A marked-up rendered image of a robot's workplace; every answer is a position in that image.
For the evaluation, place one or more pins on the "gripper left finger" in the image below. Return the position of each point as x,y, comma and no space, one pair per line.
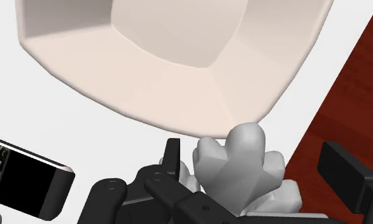
164,186

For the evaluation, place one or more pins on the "black mobile phone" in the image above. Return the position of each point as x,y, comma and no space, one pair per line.
25,183

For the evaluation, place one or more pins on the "cream angular bowl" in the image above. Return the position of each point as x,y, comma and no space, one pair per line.
174,93

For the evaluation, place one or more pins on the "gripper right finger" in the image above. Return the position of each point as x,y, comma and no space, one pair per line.
344,170

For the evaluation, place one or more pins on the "white lumpy figure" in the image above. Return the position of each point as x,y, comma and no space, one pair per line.
236,167

